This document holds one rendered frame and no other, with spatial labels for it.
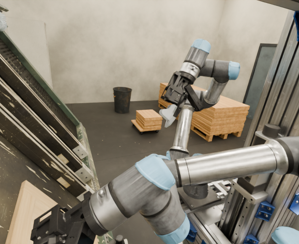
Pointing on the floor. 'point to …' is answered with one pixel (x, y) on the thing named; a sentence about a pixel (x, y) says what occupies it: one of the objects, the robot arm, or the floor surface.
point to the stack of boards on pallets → (215, 116)
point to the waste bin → (122, 99)
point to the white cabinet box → (32, 43)
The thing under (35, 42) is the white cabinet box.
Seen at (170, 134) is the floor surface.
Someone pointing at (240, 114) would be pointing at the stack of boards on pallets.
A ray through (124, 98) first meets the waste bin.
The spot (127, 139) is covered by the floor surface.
